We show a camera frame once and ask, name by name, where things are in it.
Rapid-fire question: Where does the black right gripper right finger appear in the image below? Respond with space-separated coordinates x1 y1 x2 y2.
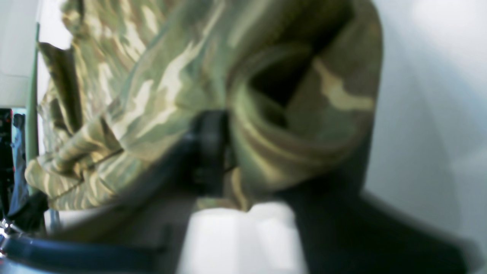
275 115 480 274

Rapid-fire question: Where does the camouflage t-shirt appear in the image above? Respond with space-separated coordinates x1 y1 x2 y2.
25 0 383 210

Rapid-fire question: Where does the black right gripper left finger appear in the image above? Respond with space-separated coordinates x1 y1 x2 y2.
1 110 228 274

